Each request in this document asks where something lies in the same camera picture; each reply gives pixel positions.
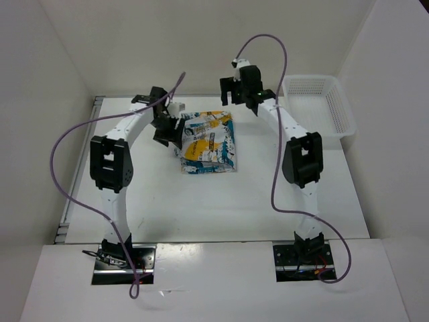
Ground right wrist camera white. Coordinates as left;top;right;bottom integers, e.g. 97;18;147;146
231;58;251;82

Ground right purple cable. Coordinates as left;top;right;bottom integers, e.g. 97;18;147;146
233;33;352;285

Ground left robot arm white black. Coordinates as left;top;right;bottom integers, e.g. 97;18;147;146
90;87;184;268

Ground purple cable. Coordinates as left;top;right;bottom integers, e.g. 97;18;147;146
233;33;352;285
49;70;186;300

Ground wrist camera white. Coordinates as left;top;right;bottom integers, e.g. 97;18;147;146
231;58;251;82
167;102;186;117

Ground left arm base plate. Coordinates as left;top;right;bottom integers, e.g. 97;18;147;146
89;244;156;285

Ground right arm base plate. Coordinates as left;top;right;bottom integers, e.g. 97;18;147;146
273;241;336;282

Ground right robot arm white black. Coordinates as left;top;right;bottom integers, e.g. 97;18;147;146
220;59;324;265

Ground printed white shorts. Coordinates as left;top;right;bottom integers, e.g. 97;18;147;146
175;111;237;174

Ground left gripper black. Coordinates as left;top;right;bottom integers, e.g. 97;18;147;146
149;113;184;149

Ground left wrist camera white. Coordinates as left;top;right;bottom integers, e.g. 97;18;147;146
167;102;186;117

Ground aluminium table edge rail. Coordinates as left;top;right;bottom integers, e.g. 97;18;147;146
54;96;105;245

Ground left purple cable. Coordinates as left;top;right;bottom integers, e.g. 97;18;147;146
49;70;186;300

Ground white plastic basket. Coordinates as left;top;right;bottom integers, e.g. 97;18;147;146
282;74;357;139

